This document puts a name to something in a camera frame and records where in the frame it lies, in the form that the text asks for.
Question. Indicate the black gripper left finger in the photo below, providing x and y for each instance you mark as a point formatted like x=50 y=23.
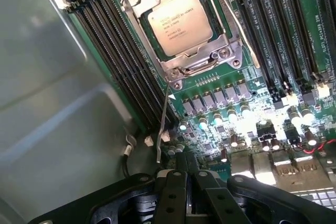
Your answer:
x=170 y=200

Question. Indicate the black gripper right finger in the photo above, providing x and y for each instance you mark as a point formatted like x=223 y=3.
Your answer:
x=218 y=203

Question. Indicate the long steel locking lever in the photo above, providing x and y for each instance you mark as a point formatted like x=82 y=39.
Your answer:
x=251 y=51
x=164 y=119

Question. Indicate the black RAM slot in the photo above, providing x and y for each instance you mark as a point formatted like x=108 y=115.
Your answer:
x=92 y=51
x=132 y=51
x=105 y=51
x=118 y=51
x=286 y=24
x=249 y=24
x=267 y=24
x=302 y=24

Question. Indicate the metal CPU socket cover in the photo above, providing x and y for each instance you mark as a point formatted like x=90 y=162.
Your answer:
x=229 y=43

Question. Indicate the black PCIe expansion slot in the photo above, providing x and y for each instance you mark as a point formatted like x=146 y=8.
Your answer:
x=329 y=11

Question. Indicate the silver can capacitor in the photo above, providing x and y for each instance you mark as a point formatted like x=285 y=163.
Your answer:
x=218 y=118
x=294 y=116
x=245 y=110
x=203 y=124
x=307 y=114
x=234 y=140
x=232 y=115
x=312 y=138

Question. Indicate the black power connector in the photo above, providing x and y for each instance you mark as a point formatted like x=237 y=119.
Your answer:
x=266 y=132

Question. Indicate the wide metal rear port block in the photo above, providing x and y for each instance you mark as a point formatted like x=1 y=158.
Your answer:
x=299 y=175

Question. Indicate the grey square voltage regulator chip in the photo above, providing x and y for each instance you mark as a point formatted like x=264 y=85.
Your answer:
x=221 y=95
x=199 y=102
x=189 y=106
x=244 y=89
x=232 y=92
x=210 y=99

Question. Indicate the white fan header connector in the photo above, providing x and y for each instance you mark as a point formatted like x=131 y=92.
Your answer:
x=323 y=89
x=288 y=100

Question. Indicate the green server motherboard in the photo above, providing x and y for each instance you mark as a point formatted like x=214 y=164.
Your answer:
x=248 y=60

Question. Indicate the grey metal PC case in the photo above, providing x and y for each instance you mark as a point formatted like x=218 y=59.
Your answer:
x=52 y=77

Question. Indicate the CPU socket metal frame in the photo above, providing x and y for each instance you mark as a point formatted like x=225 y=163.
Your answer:
x=176 y=83

